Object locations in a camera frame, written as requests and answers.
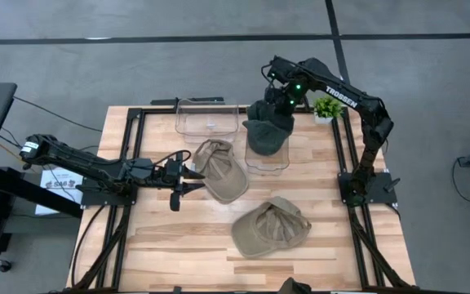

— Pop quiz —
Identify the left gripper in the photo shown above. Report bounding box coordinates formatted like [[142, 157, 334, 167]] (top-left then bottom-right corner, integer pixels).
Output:
[[159, 157, 206, 213]]

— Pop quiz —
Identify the dark green cap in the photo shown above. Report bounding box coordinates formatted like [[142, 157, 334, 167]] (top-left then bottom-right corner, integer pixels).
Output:
[[243, 100, 296, 134], [246, 118, 290, 157]]

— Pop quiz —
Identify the tan cap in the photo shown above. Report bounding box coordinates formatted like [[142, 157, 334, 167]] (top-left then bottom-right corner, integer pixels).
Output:
[[191, 139, 251, 206], [231, 196, 313, 260]]

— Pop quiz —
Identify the small potted green plant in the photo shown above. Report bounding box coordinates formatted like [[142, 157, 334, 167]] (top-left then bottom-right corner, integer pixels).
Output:
[[313, 95, 344, 125]]

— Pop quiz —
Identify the wide clear plastic bin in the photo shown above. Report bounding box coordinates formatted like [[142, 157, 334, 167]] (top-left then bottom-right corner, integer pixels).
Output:
[[174, 97, 241, 145]]

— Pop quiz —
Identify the narrow clear plastic bin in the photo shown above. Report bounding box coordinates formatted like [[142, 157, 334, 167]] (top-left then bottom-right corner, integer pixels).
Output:
[[243, 113, 295, 177]]

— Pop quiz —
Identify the black clamp bar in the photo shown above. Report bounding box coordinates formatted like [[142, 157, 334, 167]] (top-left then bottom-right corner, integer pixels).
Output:
[[149, 96, 226, 107]]

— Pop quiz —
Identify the white printed paper sheet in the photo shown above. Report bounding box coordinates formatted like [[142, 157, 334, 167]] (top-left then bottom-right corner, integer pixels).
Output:
[[34, 166, 85, 216]]

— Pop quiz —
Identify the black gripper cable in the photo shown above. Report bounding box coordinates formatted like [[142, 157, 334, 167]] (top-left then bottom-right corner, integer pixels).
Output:
[[152, 149, 193, 169]]

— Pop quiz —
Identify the black aluminium table frame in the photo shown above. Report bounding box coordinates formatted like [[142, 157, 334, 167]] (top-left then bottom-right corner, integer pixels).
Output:
[[69, 104, 419, 294]]

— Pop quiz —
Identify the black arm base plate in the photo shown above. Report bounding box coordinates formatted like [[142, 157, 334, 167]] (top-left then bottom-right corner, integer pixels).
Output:
[[80, 175, 139, 207], [338, 171, 401, 206]]

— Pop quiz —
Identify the black hanging arm cable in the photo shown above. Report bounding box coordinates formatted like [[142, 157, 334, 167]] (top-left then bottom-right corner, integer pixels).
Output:
[[70, 203, 108, 289]]

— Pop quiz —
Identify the long black floor cable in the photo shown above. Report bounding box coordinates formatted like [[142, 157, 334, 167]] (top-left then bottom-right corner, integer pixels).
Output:
[[13, 96, 104, 133]]

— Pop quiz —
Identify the black desk leg frame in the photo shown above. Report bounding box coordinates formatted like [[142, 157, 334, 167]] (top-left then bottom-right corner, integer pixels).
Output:
[[0, 163, 84, 269]]

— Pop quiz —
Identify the thin black floor cable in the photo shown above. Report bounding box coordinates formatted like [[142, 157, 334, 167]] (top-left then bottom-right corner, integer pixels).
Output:
[[0, 126, 100, 154]]

